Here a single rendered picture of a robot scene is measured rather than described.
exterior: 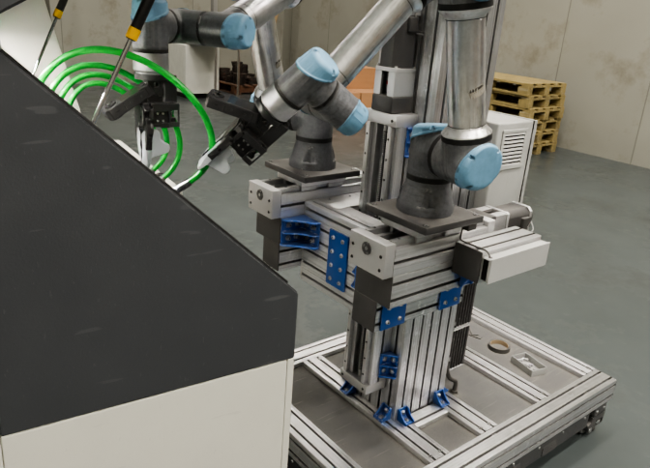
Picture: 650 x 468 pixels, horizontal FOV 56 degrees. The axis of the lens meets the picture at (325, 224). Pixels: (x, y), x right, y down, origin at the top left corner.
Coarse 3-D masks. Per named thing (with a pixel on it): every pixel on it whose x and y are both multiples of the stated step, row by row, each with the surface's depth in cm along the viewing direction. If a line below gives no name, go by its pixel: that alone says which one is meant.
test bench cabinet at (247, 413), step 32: (224, 384) 127; (256, 384) 132; (288, 384) 137; (96, 416) 113; (128, 416) 117; (160, 416) 121; (192, 416) 125; (224, 416) 130; (256, 416) 135; (288, 416) 140; (32, 448) 109; (64, 448) 112; (96, 448) 116; (128, 448) 119; (160, 448) 124; (192, 448) 128; (224, 448) 133; (256, 448) 138
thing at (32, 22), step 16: (32, 0) 147; (0, 16) 145; (16, 16) 147; (32, 16) 148; (48, 16) 151; (0, 32) 146; (16, 32) 148; (32, 32) 149; (16, 48) 149; (32, 48) 151; (48, 48) 152; (32, 64) 152; (64, 64) 156; (48, 80) 155; (64, 80) 157; (80, 112) 162
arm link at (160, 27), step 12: (132, 0) 127; (156, 0) 126; (132, 12) 127; (156, 12) 126; (168, 12) 129; (144, 24) 126; (156, 24) 127; (168, 24) 130; (144, 36) 127; (156, 36) 128; (168, 36) 131; (144, 48) 128; (156, 48) 128
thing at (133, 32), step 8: (144, 0) 97; (152, 0) 97; (144, 8) 97; (136, 16) 97; (144, 16) 97; (136, 24) 97; (128, 32) 98; (136, 32) 98; (128, 40) 98; (136, 40) 98; (128, 48) 98; (120, 56) 98; (120, 64) 99; (112, 80) 99; (104, 96) 99; (96, 112) 100; (96, 120) 100
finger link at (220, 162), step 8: (216, 144) 128; (208, 152) 128; (224, 152) 128; (200, 160) 130; (208, 160) 128; (216, 160) 129; (224, 160) 129; (200, 168) 131; (216, 168) 130; (224, 168) 130
